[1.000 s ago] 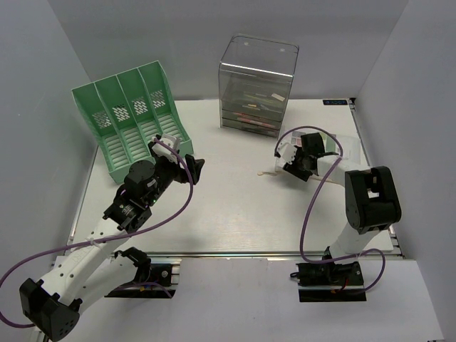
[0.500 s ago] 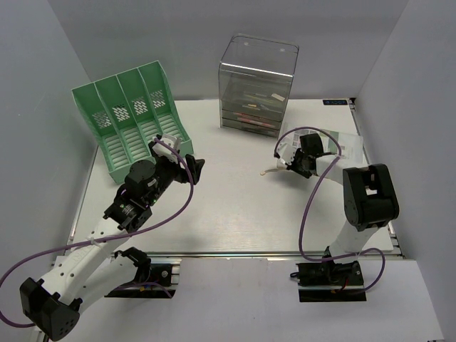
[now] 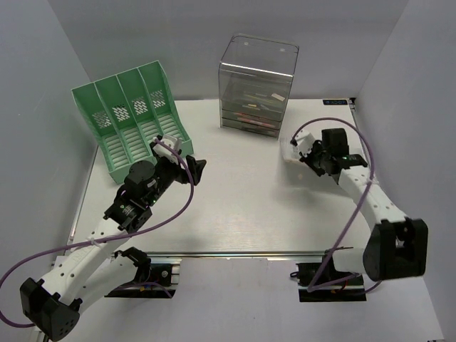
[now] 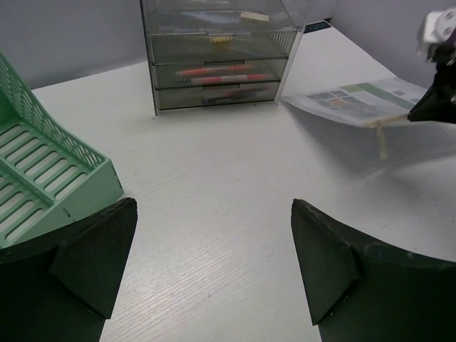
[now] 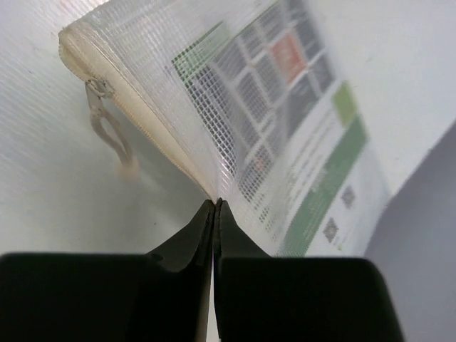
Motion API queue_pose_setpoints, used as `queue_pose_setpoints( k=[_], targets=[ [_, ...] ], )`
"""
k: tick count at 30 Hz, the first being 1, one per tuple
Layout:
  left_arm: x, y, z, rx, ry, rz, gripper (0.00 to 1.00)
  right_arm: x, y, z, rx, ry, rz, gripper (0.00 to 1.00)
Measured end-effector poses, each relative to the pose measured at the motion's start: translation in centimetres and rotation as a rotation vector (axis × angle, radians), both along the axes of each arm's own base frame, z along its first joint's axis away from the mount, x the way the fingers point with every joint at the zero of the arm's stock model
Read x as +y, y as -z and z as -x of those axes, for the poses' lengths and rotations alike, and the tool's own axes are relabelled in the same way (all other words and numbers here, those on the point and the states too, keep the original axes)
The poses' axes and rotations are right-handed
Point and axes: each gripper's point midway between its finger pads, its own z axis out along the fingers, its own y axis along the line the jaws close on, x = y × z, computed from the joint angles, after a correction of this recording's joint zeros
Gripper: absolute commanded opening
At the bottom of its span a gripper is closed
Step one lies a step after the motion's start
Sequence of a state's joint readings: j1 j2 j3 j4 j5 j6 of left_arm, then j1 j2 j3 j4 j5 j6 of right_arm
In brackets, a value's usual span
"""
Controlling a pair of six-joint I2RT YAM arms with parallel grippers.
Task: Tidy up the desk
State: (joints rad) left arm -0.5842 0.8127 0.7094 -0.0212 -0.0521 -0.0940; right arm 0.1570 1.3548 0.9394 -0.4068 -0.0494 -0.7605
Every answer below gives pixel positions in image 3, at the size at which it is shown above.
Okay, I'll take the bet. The clear plastic drawer cabinet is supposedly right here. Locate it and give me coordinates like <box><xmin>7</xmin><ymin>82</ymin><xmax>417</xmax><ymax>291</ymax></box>
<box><xmin>218</xmin><ymin>33</ymin><xmax>299</xmax><ymax>139</ymax></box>

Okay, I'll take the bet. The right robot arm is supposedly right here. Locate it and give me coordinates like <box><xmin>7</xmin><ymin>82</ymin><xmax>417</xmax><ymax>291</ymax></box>
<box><xmin>294</xmin><ymin>128</ymin><xmax>428</xmax><ymax>286</ymax></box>

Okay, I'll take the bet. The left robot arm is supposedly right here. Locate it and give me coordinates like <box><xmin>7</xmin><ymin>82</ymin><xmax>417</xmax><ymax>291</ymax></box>
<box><xmin>19</xmin><ymin>155</ymin><xmax>207</xmax><ymax>341</ymax></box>

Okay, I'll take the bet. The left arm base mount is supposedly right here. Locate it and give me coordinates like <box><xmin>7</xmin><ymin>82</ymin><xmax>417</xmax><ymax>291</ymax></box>
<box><xmin>105</xmin><ymin>258</ymin><xmax>180</xmax><ymax>299</ymax></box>

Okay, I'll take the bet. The beige eraser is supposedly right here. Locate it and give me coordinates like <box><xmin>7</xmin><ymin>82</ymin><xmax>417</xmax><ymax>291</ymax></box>
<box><xmin>271</xmin><ymin>93</ymin><xmax>286</xmax><ymax>102</ymax></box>

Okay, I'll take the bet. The yellow highlighter pen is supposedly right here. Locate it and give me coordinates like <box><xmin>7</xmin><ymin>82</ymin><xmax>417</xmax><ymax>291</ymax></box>
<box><xmin>244</xmin><ymin>93</ymin><xmax>270</xmax><ymax>101</ymax></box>

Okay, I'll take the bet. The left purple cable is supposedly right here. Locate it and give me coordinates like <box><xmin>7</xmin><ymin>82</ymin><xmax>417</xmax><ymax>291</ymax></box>
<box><xmin>0</xmin><ymin>138</ymin><xmax>196</xmax><ymax>328</ymax></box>

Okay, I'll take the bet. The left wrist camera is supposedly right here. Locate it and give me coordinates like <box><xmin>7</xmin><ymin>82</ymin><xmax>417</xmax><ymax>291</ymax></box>
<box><xmin>150</xmin><ymin>134</ymin><xmax>182</xmax><ymax>165</ymax></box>

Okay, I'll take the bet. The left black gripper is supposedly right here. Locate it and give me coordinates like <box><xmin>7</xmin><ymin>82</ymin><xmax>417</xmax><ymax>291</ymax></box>
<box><xmin>145</xmin><ymin>149</ymin><xmax>207</xmax><ymax>207</ymax></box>

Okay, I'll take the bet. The red orange highlighter pen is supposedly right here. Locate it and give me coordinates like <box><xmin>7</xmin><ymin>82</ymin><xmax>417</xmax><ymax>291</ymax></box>
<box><xmin>240</xmin><ymin>118</ymin><xmax>276</xmax><ymax>129</ymax></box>

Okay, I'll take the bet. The small blue label sticker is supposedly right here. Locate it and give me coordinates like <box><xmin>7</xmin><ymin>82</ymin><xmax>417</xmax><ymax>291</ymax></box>
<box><xmin>323</xmin><ymin>99</ymin><xmax>348</xmax><ymax>105</ymax></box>

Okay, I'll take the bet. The green plastic file organizer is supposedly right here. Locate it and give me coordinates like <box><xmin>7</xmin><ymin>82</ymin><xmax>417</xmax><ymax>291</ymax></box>
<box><xmin>71</xmin><ymin>61</ymin><xmax>194</xmax><ymax>185</ymax></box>

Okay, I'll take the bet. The plastic sleeve with printed sheets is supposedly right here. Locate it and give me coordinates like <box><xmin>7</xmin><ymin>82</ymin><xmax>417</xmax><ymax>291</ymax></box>
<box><xmin>279</xmin><ymin>138</ymin><xmax>302</xmax><ymax>164</ymax></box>

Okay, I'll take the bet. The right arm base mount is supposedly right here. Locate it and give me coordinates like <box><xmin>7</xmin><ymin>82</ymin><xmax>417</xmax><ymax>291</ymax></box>
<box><xmin>289</xmin><ymin>263</ymin><xmax>366</xmax><ymax>303</ymax></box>

